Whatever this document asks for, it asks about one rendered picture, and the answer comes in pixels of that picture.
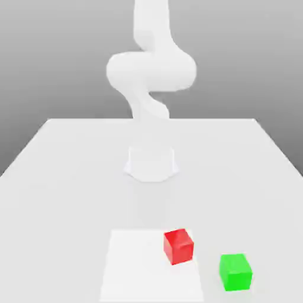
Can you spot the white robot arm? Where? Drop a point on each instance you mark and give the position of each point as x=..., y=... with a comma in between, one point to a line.
x=151, y=71

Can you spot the small green cube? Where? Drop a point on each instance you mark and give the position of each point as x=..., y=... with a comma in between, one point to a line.
x=235, y=272

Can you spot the small red cube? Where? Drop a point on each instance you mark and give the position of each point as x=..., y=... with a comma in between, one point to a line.
x=178, y=246

